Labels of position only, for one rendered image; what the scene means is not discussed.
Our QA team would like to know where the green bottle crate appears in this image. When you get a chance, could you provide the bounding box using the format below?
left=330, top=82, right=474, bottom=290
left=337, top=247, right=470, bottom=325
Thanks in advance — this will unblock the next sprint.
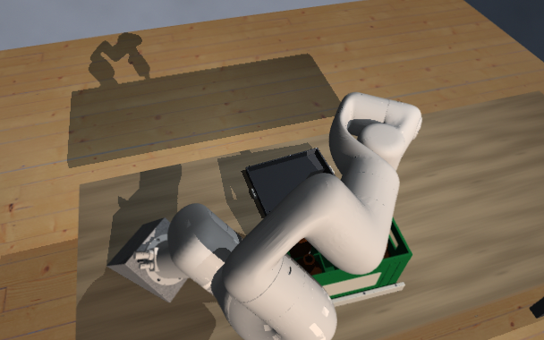
left=310, top=218, right=412, bottom=300

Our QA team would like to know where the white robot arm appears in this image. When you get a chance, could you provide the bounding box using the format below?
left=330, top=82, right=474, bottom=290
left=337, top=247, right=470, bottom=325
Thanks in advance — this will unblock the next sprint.
left=133, top=92, right=422, bottom=340

